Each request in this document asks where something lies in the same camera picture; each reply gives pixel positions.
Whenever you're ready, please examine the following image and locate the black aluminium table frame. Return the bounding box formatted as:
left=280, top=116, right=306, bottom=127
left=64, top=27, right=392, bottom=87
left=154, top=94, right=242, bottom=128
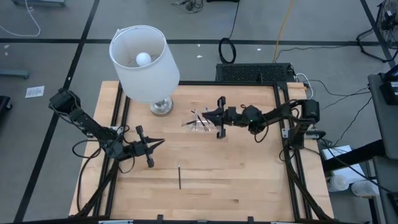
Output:
left=68, top=80, right=335, bottom=224

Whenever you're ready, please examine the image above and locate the white cable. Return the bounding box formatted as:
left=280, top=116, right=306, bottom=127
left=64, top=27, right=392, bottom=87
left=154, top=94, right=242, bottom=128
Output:
left=0, top=0, right=42, bottom=37
left=295, top=73, right=315, bottom=101

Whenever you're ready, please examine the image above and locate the white roll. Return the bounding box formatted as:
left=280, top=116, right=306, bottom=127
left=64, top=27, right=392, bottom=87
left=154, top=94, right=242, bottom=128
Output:
left=351, top=180, right=380, bottom=198
left=329, top=174, right=351, bottom=192

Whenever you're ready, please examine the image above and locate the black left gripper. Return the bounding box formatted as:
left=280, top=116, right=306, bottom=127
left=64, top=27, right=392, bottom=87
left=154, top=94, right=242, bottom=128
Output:
left=123, top=125, right=166, bottom=169

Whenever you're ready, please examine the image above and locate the black cable tangle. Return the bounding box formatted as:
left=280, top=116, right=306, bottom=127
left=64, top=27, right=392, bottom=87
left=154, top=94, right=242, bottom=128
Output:
left=172, top=0, right=205, bottom=15

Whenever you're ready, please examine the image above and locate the clear acrylic organizer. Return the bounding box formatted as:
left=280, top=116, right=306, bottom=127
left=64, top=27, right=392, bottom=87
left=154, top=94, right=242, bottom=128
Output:
left=181, top=108, right=218, bottom=133

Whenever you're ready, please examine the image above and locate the black device with labels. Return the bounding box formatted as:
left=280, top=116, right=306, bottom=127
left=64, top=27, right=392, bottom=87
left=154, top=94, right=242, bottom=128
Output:
left=379, top=63, right=398, bottom=106

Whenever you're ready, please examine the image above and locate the black floor fan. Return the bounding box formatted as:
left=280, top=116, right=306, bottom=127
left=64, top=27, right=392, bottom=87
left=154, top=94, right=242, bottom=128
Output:
left=356, top=0, right=398, bottom=63

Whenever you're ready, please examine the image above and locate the white shade silver table lamp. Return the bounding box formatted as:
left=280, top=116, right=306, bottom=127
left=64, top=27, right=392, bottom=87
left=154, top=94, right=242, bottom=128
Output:
left=108, top=24, right=180, bottom=118

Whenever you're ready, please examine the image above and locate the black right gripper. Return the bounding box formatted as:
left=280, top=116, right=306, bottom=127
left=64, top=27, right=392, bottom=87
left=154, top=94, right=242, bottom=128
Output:
left=201, top=96, right=250, bottom=139

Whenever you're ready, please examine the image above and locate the white paper sheet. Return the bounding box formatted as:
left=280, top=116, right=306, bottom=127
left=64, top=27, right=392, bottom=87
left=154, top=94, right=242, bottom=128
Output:
left=24, top=85, right=45, bottom=99

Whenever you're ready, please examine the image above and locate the black perforated computer case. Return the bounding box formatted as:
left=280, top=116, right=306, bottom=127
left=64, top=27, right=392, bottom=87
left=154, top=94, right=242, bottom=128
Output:
left=215, top=63, right=296, bottom=83

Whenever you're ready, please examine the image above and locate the yellow hanging cable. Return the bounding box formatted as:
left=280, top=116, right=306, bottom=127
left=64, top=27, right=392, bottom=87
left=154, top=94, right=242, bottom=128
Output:
left=272, top=0, right=295, bottom=63

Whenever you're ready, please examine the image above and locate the grey desk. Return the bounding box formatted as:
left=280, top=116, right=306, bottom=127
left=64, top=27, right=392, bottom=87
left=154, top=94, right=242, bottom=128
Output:
left=368, top=73, right=398, bottom=224

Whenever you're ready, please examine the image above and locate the black cable with coil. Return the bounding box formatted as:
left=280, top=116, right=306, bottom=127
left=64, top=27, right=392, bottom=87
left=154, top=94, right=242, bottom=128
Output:
left=218, top=0, right=241, bottom=65

